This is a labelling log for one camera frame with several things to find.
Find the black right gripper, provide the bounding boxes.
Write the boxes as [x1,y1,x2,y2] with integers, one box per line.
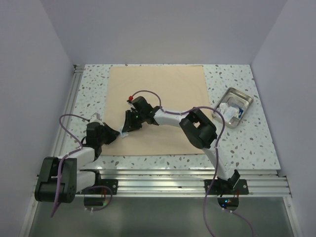
[122,110,145,133]

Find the clear packet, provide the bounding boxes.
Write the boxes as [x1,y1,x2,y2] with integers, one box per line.
[120,127,128,138]

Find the beige cloth mat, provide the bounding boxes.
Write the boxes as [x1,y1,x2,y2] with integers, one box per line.
[102,65,211,156]

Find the blue white gauze packet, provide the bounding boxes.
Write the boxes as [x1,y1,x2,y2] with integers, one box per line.
[223,106,244,122]

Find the stainless steel tray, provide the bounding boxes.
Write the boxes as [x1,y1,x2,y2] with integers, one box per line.
[215,87,254,129]

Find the white pouch dark item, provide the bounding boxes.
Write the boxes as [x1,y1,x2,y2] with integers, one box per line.
[218,103,230,115]

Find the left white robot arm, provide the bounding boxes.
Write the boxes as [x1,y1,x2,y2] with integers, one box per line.
[35,121,120,203]

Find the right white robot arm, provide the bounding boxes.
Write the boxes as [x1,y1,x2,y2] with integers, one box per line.
[122,96,240,194]

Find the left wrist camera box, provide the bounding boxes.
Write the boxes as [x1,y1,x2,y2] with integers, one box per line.
[89,113,103,124]

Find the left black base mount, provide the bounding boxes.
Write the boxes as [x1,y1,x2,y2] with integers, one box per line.
[93,179,119,195]

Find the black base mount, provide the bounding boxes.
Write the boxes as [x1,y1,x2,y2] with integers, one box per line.
[204,170,249,196]
[93,179,119,195]

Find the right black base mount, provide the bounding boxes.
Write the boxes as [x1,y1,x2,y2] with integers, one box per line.
[204,170,249,196]

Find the aluminium frame rails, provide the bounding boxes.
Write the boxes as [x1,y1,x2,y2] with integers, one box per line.
[35,64,291,203]

